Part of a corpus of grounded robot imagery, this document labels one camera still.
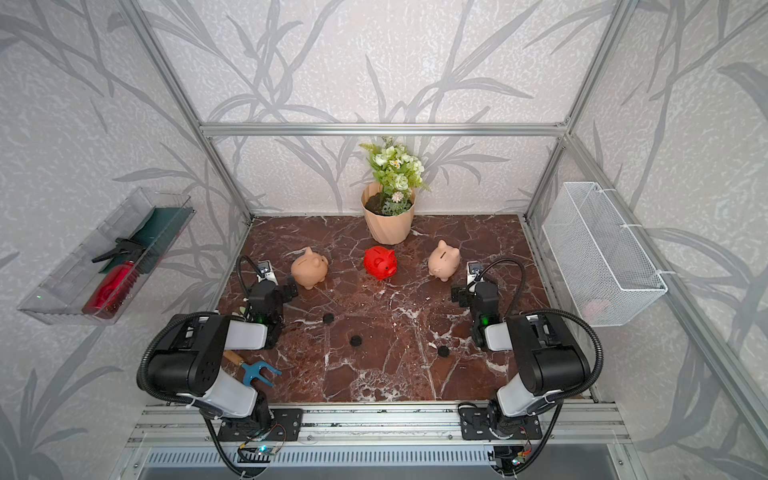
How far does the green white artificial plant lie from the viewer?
953mm

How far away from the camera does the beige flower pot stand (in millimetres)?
1006

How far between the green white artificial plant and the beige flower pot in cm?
2
